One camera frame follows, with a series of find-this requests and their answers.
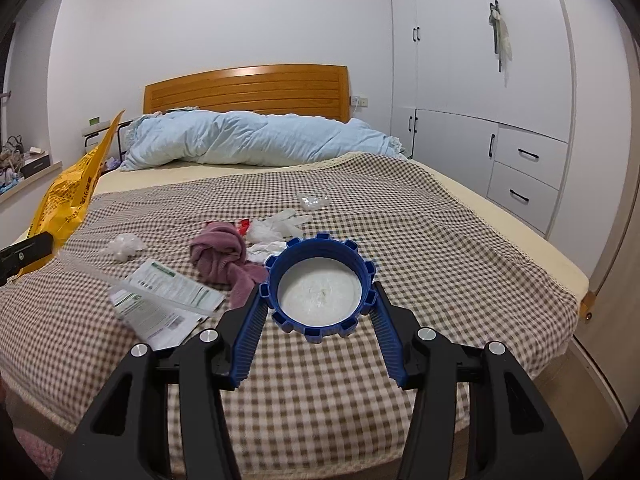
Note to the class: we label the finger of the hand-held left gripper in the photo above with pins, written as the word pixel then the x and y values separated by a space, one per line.
pixel 25 257

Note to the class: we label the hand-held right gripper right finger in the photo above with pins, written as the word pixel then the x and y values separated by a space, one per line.
pixel 390 330

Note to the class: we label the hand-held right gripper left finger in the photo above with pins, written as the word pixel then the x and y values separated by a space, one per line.
pixel 245 340

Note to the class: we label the yellow snack bag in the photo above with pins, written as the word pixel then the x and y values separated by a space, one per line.
pixel 70 195

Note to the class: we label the blue jar lid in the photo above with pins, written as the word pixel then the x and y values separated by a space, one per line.
pixel 320 290

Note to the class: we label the mauve towel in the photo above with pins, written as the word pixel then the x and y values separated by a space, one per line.
pixel 225 255

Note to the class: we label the white printed pouch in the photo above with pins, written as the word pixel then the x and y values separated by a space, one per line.
pixel 160 305

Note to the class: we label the translucent white plastic bag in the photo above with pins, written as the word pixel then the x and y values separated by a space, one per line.
pixel 277 225

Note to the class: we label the black box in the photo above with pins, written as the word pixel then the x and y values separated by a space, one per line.
pixel 35 166

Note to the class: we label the windowsill clutter pile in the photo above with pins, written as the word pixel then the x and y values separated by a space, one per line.
pixel 11 165

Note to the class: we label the brown checkered blanket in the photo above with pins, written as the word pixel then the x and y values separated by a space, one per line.
pixel 425 240

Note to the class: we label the small crumpled white plastic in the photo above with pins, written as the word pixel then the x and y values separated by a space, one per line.
pixel 125 247

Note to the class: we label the pale plastic straw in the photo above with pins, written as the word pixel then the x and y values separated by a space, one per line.
pixel 125 282

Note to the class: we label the small red wrapper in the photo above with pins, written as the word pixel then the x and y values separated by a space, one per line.
pixel 243 226

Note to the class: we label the small purple item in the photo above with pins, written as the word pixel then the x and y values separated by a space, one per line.
pixel 111 164

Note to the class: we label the black metal bedside table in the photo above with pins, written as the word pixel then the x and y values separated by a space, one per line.
pixel 112 137

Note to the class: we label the clear plastic scrap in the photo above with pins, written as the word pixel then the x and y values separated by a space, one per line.
pixel 312 201

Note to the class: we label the cream bed sheet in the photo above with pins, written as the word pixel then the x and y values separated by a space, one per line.
pixel 500 195

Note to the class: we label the light blue duvet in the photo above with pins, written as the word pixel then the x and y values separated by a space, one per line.
pixel 260 137

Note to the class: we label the white wardrobe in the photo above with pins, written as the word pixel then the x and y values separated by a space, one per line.
pixel 475 110

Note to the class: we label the wooden bed with checkered cover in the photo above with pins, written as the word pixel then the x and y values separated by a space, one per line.
pixel 245 92

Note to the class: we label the pale hanging bag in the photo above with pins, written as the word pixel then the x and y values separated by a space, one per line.
pixel 501 40

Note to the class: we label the white wall socket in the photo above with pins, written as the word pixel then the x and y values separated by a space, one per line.
pixel 360 101

